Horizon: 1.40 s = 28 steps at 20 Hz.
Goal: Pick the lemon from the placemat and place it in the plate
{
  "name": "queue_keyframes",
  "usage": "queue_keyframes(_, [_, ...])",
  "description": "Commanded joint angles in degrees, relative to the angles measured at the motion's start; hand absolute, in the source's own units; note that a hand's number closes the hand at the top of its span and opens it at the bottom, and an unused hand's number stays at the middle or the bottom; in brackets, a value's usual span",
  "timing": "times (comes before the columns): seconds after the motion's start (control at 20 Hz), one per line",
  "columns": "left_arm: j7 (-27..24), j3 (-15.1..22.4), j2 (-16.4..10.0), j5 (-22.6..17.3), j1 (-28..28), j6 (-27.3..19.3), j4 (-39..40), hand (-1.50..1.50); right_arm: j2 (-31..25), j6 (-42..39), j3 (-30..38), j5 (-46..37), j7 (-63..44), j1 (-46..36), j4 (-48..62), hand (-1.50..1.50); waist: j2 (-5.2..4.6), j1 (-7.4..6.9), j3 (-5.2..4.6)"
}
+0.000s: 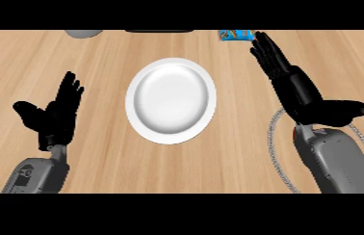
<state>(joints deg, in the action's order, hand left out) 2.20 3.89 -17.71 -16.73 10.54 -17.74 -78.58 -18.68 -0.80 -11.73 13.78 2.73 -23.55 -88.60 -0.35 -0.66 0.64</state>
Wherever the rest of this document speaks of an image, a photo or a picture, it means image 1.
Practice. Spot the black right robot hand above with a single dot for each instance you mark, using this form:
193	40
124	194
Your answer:
302	97

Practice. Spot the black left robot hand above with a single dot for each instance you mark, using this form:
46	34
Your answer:
59	113

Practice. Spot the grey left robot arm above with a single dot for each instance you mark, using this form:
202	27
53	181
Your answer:
40	176

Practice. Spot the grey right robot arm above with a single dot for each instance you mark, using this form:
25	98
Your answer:
331	161

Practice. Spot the round wood-coloured placemat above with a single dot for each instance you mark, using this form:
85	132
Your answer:
278	161

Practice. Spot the white oval plate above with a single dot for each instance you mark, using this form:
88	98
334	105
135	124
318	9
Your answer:
169	100

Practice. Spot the blue printed can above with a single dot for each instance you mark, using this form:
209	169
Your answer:
234	35

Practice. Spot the grey rounded object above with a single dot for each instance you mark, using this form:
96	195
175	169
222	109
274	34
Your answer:
82	33

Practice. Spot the dark flat object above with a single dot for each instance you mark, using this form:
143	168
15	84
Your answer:
158	31

